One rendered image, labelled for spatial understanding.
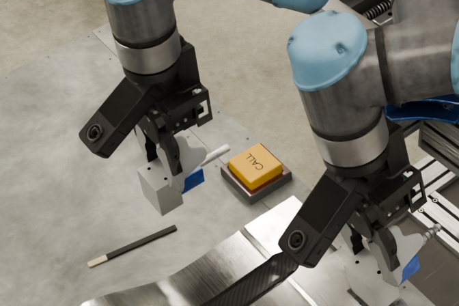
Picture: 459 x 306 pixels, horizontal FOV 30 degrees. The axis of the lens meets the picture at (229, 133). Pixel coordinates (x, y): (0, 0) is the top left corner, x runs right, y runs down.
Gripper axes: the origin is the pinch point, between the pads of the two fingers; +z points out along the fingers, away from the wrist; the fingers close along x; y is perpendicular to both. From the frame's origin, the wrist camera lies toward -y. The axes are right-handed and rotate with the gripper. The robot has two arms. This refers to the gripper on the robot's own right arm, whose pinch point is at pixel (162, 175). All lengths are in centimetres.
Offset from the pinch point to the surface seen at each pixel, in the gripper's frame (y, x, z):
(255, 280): 2.0, -17.5, 6.8
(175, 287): -6.8, -12.2, 6.4
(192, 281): -4.5, -12.6, 6.6
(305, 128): 75, 68, 95
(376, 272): 11.3, -29.8, -0.4
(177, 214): 2.6, 4.3, 15.0
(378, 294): 10.3, -31.4, 1.6
